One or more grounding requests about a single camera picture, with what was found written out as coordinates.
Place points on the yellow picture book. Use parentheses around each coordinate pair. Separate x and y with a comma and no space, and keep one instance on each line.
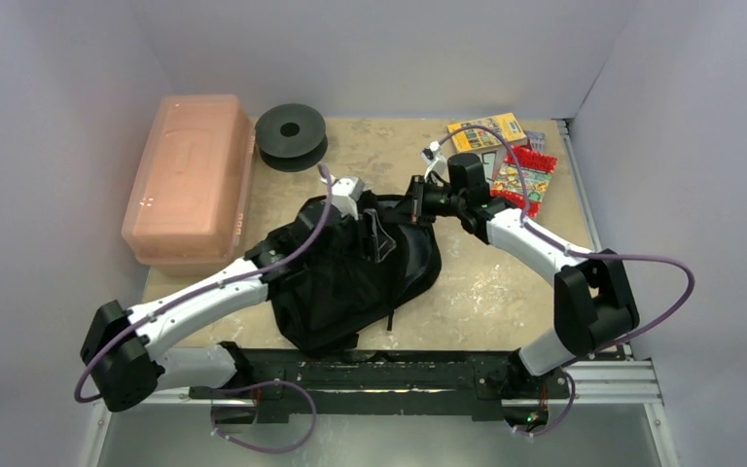
(477,136)

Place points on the black filament spool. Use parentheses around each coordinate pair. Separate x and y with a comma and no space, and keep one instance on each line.
(291,137)

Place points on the small patterned card pack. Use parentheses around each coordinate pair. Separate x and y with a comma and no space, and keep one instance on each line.
(536,141)

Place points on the grey thin booklet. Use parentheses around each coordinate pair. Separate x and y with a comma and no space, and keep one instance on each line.
(488,162)

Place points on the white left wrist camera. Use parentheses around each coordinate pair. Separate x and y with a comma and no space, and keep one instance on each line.
(346,192)

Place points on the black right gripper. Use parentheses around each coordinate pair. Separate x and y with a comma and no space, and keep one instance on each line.
(417,200)

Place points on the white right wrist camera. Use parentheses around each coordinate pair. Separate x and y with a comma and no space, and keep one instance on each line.
(435,161)

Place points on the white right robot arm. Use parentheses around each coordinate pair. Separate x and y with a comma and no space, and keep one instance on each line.
(592,299)

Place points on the black student backpack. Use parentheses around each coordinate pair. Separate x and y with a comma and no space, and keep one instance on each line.
(323,310)

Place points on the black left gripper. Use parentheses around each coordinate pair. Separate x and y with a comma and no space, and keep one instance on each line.
(364,243)

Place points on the aluminium frame rail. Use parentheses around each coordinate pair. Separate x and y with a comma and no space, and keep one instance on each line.
(613,380)

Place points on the translucent pink storage box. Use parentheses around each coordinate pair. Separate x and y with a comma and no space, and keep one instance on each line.
(187,208)

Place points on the red comic book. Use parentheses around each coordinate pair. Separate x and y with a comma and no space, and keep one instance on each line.
(524,171)

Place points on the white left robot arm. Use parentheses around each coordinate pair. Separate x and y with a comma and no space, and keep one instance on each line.
(123,350)

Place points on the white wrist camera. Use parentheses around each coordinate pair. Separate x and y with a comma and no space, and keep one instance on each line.
(435,161)
(346,192)

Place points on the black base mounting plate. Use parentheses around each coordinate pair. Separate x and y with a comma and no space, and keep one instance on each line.
(483,385)

